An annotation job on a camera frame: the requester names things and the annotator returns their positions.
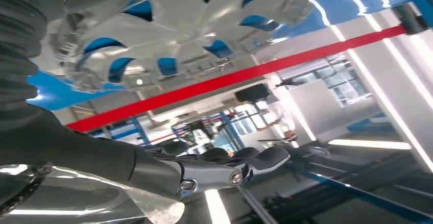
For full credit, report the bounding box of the black braided cable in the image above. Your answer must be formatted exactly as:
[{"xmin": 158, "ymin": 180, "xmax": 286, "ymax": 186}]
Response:
[{"xmin": 0, "ymin": 165, "xmax": 52, "ymax": 215}]

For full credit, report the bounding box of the chrome stanchion post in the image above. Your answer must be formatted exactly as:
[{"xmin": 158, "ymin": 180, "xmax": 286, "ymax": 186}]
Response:
[{"xmin": 392, "ymin": 2, "xmax": 430, "ymax": 36}]

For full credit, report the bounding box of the clear plastic film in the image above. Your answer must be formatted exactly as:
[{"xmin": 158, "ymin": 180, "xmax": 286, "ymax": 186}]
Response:
[{"xmin": 0, "ymin": 163, "xmax": 186, "ymax": 224}]

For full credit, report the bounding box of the person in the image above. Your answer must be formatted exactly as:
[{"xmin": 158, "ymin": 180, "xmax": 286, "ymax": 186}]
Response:
[{"xmin": 263, "ymin": 95, "xmax": 300, "ymax": 141}]

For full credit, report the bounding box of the red barrier belt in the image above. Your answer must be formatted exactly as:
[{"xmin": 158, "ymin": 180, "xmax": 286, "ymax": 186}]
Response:
[{"xmin": 66, "ymin": 24, "xmax": 408, "ymax": 134}]

